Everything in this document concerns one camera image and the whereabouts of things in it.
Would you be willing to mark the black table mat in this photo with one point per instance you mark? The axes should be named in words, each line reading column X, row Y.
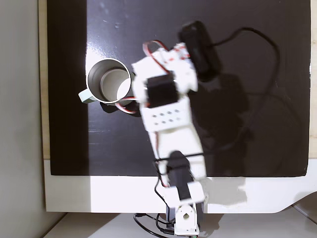
column 123, row 148

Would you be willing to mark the pale green steel-rimmed cup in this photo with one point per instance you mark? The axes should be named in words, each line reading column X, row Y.
column 95, row 81

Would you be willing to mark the black oval camera box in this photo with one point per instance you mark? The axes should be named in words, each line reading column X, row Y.
column 200, row 52

